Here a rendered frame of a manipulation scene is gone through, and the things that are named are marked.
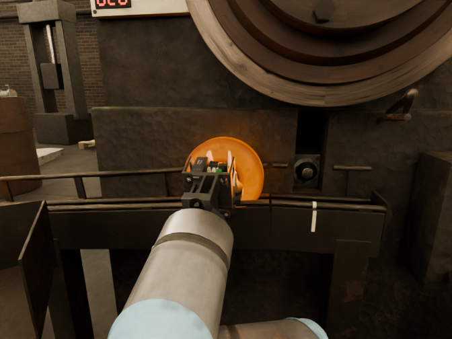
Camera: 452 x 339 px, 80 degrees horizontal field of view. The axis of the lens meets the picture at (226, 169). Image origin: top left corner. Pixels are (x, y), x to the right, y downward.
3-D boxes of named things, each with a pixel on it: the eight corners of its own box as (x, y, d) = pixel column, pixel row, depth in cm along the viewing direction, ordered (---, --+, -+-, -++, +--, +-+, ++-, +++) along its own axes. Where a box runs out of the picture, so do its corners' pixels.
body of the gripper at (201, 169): (237, 154, 42) (226, 202, 32) (239, 198, 46) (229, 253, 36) (190, 153, 43) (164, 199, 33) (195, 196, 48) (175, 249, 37)
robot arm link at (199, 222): (231, 289, 33) (155, 282, 34) (235, 257, 37) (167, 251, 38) (227, 235, 28) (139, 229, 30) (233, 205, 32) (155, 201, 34)
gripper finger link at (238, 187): (245, 173, 49) (240, 203, 41) (245, 180, 50) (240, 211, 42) (218, 172, 49) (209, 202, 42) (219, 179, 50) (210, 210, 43)
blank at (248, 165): (181, 142, 55) (176, 144, 52) (258, 132, 52) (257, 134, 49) (195, 213, 58) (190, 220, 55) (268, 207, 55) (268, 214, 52)
